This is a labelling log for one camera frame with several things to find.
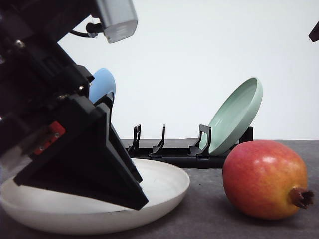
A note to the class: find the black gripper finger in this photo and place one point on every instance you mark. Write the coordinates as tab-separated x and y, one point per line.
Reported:
87	160
314	33

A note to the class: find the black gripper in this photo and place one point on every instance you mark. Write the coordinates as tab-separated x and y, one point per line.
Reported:
42	90

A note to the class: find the white plate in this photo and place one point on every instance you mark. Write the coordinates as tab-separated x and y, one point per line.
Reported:
164	188

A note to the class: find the red yellow pomegranate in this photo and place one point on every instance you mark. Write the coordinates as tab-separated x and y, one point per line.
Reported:
265	180

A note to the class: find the blue plate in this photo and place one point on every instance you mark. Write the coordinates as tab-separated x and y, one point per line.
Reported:
103	83

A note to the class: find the black plate rack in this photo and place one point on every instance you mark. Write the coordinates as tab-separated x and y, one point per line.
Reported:
197	157

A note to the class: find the mint green plate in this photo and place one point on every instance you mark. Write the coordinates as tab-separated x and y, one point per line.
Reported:
233	117

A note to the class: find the black camera cable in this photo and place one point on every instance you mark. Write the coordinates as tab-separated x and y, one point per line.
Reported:
92	29

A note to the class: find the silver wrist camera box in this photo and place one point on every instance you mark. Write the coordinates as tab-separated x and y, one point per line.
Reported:
119	18

